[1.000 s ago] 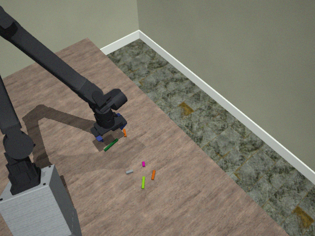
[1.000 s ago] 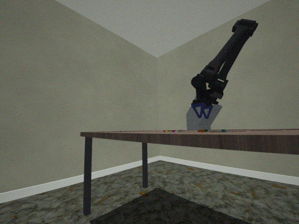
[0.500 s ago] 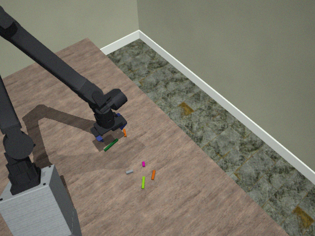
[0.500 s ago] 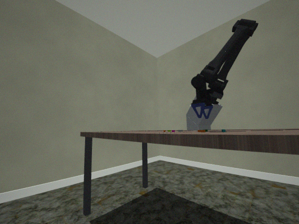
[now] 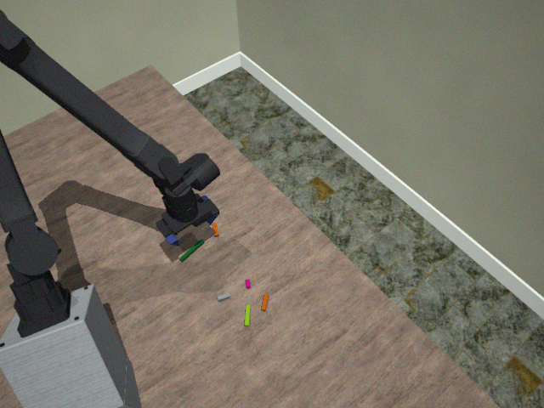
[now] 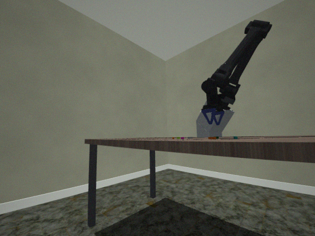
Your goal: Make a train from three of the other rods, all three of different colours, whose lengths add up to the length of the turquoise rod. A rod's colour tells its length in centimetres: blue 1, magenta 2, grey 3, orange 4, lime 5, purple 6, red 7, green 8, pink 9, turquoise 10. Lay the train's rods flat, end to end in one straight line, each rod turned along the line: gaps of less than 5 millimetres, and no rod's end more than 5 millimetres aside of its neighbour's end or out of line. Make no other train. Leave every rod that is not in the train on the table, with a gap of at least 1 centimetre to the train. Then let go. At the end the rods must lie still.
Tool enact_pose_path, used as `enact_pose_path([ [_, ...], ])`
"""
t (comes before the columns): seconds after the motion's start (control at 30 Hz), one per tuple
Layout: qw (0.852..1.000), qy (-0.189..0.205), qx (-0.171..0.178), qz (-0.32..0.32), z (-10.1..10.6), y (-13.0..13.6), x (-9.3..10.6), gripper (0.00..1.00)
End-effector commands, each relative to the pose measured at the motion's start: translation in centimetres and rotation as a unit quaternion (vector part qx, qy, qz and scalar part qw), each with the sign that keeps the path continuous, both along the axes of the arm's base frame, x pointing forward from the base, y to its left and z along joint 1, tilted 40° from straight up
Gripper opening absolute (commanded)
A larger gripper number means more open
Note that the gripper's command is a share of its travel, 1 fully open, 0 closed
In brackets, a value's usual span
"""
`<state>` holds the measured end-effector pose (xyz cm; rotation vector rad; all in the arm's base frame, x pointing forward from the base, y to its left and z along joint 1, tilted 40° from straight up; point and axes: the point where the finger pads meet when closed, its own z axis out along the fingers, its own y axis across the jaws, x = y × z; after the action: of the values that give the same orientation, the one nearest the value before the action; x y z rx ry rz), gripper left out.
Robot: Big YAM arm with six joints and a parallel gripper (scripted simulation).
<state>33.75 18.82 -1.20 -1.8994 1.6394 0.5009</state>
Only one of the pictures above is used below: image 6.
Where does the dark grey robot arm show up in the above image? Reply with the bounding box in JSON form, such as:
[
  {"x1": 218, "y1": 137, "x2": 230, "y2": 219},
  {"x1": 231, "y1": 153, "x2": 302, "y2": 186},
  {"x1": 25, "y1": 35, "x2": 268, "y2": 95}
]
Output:
[{"x1": 201, "y1": 20, "x2": 272, "y2": 110}]

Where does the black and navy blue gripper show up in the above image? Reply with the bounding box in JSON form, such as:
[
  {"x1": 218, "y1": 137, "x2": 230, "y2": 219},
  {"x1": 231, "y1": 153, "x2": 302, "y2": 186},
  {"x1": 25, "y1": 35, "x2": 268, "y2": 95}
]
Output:
[{"x1": 201, "y1": 94, "x2": 224, "y2": 125}]

